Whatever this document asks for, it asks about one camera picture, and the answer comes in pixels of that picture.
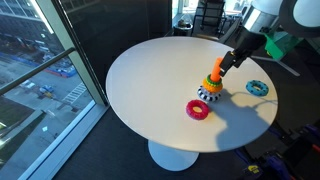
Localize dark green toy ring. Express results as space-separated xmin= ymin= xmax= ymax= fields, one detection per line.
xmin=205 ymin=73 xmax=223 ymax=86

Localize yellow black tool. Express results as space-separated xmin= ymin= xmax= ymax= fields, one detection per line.
xmin=246 ymin=164 xmax=262 ymax=175

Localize black office chair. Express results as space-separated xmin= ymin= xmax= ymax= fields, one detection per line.
xmin=190 ymin=0 xmax=228 ymax=39

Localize red toy ring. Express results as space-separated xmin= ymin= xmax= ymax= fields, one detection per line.
xmin=185 ymin=99 xmax=210 ymax=121

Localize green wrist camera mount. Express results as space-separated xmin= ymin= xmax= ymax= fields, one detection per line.
xmin=262 ymin=28 xmax=305 ymax=61

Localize dark metal window handrail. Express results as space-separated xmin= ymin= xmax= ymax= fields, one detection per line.
xmin=0 ymin=47 xmax=76 ymax=97

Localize purple handled clamps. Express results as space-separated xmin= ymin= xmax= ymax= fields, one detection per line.
xmin=265 ymin=123 xmax=320 ymax=180

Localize blue dotted toy ring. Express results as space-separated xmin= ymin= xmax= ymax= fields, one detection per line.
xmin=245 ymin=79 xmax=270 ymax=98

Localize grey slanted chair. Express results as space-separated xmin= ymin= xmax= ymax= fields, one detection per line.
xmin=196 ymin=17 xmax=242 ymax=45

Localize object on black stool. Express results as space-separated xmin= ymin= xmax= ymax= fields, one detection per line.
xmin=177 ymin=19 xmax=190 ymax=29

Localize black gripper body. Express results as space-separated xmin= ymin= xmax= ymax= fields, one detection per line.
xmin=233 ymin=25 xmax=268 ymax=60

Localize orange ball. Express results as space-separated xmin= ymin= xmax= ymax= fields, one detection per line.
xmin=201 ymin=78 xmax=224 ymax=94

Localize white table pedestal base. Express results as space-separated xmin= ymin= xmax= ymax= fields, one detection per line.
xmin=147 ymin=139 xmax=200 ymax=172

